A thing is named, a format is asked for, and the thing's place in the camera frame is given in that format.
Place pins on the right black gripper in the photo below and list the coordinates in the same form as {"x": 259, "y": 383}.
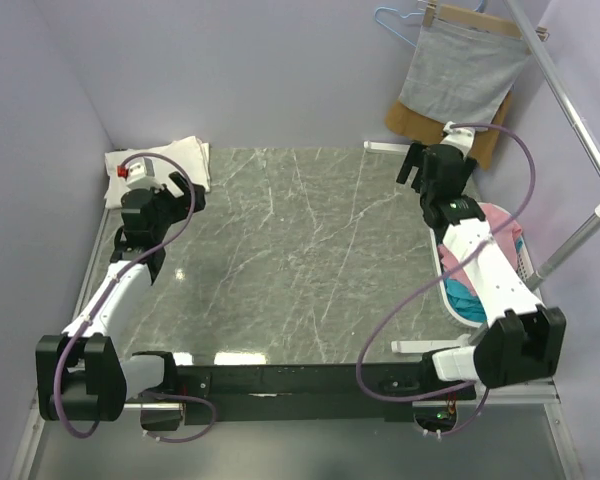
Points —
{"x": 415, "y": 157}

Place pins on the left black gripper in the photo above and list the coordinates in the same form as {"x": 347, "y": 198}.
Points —
{"x": 181, "y": 204}

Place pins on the pink t shirt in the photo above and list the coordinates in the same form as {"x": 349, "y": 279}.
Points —
{"x": 477, "y": 257}

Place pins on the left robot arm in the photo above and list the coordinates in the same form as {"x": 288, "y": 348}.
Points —
{"x": 81, "y": 381}

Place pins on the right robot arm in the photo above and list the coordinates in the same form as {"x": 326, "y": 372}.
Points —
{"x": 523, "y": 338}

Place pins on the folded white t shirt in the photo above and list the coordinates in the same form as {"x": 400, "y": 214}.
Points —
{"x": 190, "y": 153}

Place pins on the brown hanging cloth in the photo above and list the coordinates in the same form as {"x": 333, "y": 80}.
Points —
{"x": 404, "y": 122}

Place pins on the grey hanging cloth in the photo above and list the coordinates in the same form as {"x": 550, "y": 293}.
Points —
{"x": 461, "y": 75}

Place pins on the white perforated laundry basket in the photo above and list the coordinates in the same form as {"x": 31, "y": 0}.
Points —
{"x": 525, "y": 265}

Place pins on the teal t shirt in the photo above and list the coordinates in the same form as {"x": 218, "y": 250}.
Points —
{"x": 462, "y": 302}

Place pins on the wooden clip hanger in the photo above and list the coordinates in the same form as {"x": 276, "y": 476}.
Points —
{"x": 470, "y": 19}

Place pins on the metal clothes rack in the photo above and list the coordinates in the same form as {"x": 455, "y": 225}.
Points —
{"x": 576, "y": 122}

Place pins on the black base beam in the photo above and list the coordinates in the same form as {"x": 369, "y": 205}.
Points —
{"x": 243, "y": 393}

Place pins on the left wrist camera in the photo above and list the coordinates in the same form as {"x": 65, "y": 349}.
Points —
{"x": 138, "y": 174}

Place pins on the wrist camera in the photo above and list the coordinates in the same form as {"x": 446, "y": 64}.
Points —
{"x": 460, "y": 138}
{"x": 138, "y": 174}

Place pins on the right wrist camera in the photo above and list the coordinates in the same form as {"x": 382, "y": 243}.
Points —
{"x": 460, "y": 138}

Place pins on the blue wire hanger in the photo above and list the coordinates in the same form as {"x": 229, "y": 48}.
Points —
{"x": 394, "y": 21}

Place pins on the aluminium rail frame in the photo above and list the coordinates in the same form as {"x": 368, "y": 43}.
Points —
{"x": 537, "y": 392}

